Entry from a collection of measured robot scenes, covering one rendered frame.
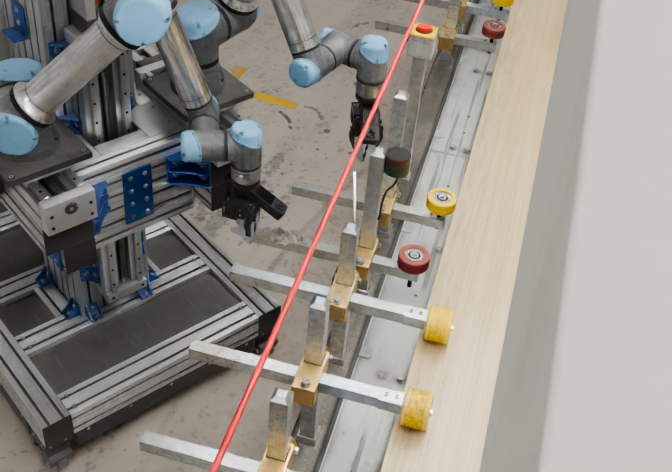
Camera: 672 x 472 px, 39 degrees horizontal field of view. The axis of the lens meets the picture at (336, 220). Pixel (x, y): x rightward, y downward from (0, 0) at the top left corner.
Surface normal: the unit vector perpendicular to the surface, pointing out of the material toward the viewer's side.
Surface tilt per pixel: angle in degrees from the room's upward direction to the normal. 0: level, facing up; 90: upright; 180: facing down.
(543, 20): 0
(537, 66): 0
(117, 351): 0
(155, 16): 86
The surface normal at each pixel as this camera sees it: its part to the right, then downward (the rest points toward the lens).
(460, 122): 0.07, -0.76
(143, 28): 0.22, 0.58
